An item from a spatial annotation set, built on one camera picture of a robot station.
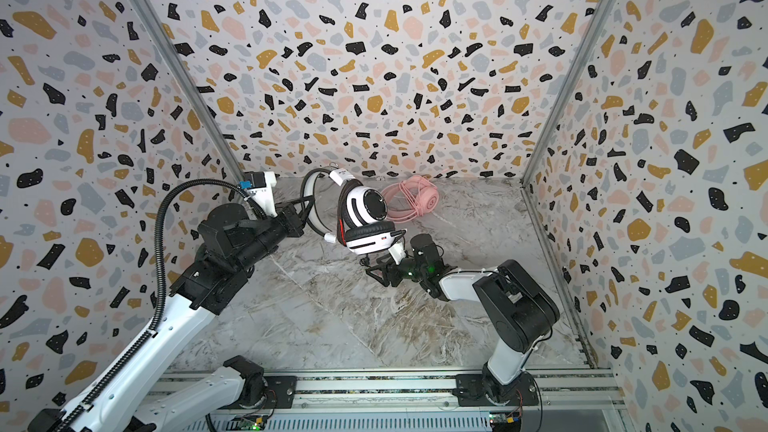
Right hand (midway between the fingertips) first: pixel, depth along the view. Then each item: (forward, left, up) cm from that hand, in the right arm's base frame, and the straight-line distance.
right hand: (369, 262), depth 85 cm
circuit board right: (-35, -34, -11) cm, 50 cm away
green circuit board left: (-37, +26, -11) cm, 46 cm away
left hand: (0, +9, +29) cm, 30 cm away
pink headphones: (+30, -11, -6) cm, 32 cm away
